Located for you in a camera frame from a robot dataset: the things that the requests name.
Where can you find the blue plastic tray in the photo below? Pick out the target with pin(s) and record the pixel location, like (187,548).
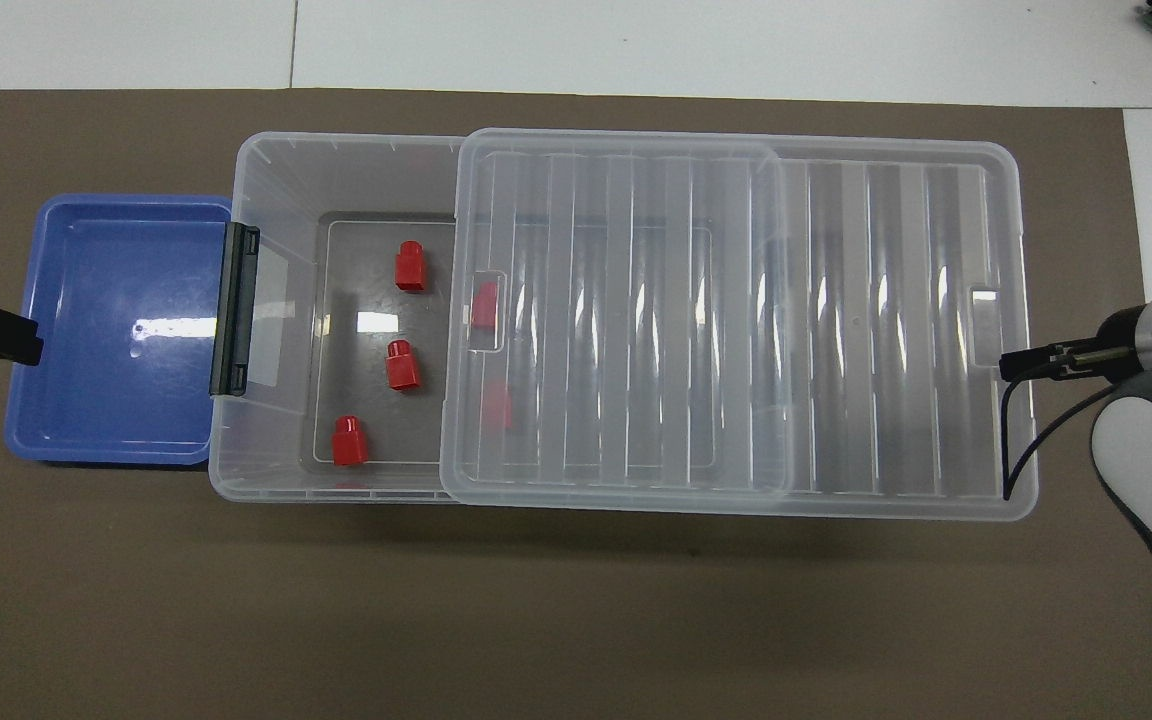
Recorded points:
(116,400)

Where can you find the clear plastic storage box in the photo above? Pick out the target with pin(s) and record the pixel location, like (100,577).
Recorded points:
(286,180)

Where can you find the red block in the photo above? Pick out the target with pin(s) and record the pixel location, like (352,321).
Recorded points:
(497,405)
(349,443)
(402,367)
(410,268)
(484,305)

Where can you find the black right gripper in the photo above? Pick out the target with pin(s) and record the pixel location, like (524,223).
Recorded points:
(1124,335)

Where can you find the brown table mat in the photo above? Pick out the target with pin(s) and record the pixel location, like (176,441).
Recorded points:
(576,620)

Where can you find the clear ribbed box lid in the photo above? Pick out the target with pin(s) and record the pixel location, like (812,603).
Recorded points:
(886,300)

